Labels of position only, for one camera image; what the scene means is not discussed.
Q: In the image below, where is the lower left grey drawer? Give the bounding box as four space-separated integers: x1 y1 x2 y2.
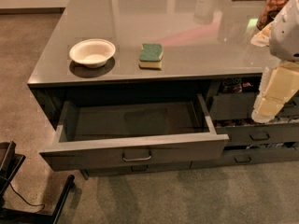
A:
80 161 192 179

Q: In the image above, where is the grey top drawer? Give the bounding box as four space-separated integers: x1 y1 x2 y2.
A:
40 94 229 171

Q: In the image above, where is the right bottom grey drawer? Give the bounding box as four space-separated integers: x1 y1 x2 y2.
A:
191 143 299 169

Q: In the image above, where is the black cable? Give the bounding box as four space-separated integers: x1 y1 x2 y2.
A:
0 175 46 213

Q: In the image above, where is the white paper bowl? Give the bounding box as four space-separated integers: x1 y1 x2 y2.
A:
69 39 116 68

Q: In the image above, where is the grey kitchen island cabinet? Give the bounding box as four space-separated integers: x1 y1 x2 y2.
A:
27 0 299 180

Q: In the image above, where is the right upper snack drawer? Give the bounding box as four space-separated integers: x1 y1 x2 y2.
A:
208 77 299 121

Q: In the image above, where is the glass jar of nuts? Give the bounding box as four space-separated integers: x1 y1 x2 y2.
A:
256 0 289 30

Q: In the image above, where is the green and yellow sponge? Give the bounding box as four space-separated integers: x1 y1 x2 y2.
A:
139 43 164 69

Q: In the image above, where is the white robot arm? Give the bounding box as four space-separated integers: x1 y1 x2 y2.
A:
251 0 299 123

